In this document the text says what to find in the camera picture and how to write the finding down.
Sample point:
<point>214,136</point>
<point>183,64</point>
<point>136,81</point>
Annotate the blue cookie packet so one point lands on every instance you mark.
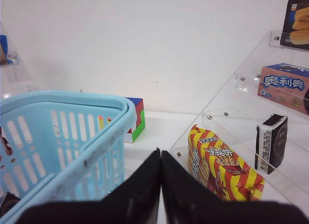
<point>4,51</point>

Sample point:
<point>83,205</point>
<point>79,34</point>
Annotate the multicoloured puzzle cube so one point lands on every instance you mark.
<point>139,126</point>

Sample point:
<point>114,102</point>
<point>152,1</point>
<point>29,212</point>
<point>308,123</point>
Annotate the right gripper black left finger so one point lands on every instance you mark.
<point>135,201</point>

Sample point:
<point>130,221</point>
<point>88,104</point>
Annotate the red yellow striped snack packet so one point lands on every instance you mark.
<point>220,169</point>

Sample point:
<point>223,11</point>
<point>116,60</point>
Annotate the pink blue Oreo box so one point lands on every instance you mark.
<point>287,85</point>

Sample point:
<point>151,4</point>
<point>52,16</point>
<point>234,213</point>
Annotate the light blue plastic basket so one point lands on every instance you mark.
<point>67,146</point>

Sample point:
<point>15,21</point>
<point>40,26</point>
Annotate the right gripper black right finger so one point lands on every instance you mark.
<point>187,201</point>

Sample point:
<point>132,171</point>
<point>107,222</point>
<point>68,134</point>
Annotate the left clear acrylic shelf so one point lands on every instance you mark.
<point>16,72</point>

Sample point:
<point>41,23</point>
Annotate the black Franzzi biscuit box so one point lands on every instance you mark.
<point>295,31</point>

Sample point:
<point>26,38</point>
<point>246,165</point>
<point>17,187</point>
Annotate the right clear acrylic shelf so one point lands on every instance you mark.
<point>235,111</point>

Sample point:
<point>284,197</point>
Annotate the clear acrylic shelf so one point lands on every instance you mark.
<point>16,72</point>
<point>235,111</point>

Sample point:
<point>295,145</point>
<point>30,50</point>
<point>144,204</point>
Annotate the pink strawberry snack packet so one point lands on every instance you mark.
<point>5,149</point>

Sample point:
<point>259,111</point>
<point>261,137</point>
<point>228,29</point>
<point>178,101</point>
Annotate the black white tissue pack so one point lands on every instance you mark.
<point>271,138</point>

